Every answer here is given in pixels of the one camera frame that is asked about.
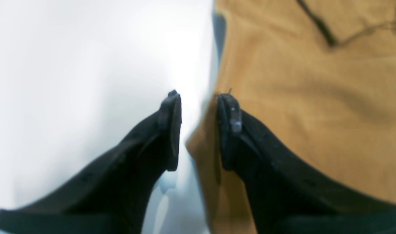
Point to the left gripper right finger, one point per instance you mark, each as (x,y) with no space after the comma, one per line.
(286,195)

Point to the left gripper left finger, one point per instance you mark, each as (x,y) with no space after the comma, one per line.
(111,194)

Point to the tan brown t-shirt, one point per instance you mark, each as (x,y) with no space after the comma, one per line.
(321,76)

